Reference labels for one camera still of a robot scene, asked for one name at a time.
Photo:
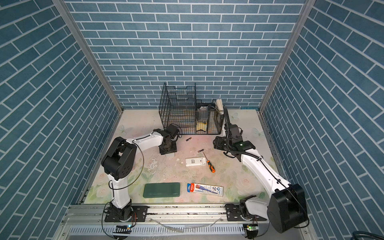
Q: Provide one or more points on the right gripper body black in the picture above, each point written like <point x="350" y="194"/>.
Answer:
<point x="223" y="144"/>

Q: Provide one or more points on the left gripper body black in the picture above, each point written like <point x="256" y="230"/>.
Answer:
<point x="171" y="148"/>

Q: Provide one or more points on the orange black screwdriver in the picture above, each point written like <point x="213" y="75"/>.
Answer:
<point x="211" y="167"/>

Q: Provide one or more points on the white remote control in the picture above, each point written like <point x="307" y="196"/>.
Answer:
<point x="197" y="161"/>

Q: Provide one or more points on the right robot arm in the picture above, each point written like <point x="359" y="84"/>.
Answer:
<point x="287" y="207"/>

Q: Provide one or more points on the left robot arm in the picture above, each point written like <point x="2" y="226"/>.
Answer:
<point x="119" y="160"/>

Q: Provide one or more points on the yellow item in basket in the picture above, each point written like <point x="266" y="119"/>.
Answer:
<point x="201" y="126"/>

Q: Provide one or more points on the white block in basket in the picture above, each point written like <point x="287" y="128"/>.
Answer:
<point x="219" y="106"/>

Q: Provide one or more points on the dark green rectangular case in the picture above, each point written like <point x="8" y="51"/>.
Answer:
<point x="162" y="190"/>

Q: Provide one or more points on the toothpaste box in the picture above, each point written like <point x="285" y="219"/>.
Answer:
<point x="205" y="189"/>

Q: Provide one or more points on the black wire mesh basket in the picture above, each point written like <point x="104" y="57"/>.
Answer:
<point x="180" y="106"/>

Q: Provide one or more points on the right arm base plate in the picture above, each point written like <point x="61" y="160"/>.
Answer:
<point x="236" y="213"/>

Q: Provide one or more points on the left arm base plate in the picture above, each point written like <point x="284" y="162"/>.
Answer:
<point x="132" y="214"/>

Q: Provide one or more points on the aluminium front rail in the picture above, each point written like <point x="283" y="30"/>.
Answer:
<point x="181" y="213"/>

